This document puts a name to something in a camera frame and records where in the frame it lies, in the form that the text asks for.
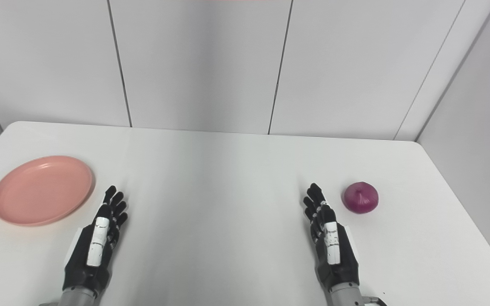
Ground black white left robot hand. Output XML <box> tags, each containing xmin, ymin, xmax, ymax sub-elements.
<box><xmin>62</xmin><ymin>185</ymin><xmax>128</xmax><ymax>298</ymax></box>

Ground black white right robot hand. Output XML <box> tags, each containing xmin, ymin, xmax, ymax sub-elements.
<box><xmin>303</xmin><ymin>183</ymin><xmax>360</xmax><ymax>294</ymax></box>

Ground purple red onion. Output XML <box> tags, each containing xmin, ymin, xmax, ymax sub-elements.
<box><xmin>342</xmin><ymin>182</ymin><xmax>379</xmax><ymax>214</ymax></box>

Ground pink round plate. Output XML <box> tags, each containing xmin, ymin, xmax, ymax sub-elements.
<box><xmin>0</xmin><ymin>156</ymin><xmax>96</xmax><ymax>227</ymax></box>

